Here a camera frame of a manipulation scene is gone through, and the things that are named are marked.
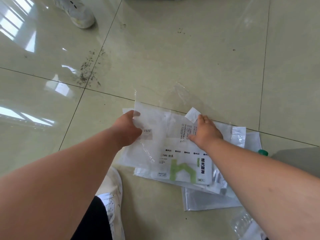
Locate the person's right hand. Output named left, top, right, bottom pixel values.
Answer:
left=187, top=114, right=224, bottom=151

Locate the person's left hand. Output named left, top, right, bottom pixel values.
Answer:
left=109, top=110, right=143, bottom=149

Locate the white frosted plastic packaging bag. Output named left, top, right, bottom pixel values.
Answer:
left=117, top=100, right=220, bottom=173

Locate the pile of plastic packaging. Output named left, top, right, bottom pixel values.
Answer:
left=117, top=82, right=262, bottom=212

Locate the clear unlabelled plastic bottle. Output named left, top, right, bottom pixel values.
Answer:
left=229, top=212, right=269, bottom=240

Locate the person's left forearm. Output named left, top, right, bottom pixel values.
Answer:
left=0, top=127, right=120, bottom=240

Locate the person's right forearm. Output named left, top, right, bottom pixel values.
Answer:
left=206, top=138, right=320, bottom=240

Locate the person's left shoe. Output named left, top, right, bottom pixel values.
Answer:
left=96, top=166, right=125, bottom=240

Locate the person's shoe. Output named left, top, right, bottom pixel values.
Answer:
left=96, top=166, right=125, bottom=240
left=54, top=0, right=96, bottom=29

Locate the person's left trouser leg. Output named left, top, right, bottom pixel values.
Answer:
left=71, top=196, right=113, bottom=240

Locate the scattered dark dirt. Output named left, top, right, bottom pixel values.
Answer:
left=75, top=47, right=107, bottom=88

